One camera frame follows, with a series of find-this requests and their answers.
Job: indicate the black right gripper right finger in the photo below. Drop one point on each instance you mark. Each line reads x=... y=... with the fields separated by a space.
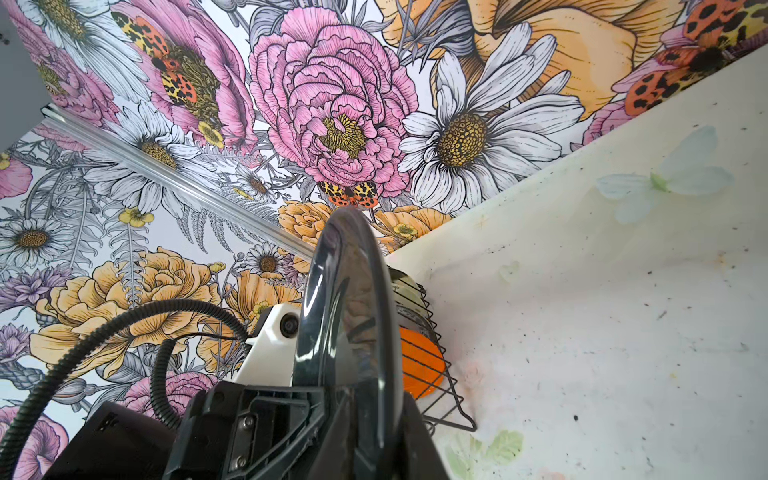
x=419 y=458

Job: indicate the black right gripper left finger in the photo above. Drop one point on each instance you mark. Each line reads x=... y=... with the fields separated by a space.
x=334 y=459

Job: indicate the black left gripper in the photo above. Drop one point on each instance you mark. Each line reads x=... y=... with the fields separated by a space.
x=230 y=432

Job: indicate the black wire dish rack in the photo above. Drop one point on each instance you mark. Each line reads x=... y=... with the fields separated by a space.
x=444 y=408

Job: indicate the orange plate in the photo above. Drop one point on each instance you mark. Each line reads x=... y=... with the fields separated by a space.
x=423 y=364

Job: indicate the black plate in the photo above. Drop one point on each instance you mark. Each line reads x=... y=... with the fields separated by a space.
x=349 y=341

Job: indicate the cream plate front row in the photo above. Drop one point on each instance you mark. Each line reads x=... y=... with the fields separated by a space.
x=409 y=303

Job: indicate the aluminium left corner post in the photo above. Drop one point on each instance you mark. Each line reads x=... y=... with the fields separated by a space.
x=141 y=163

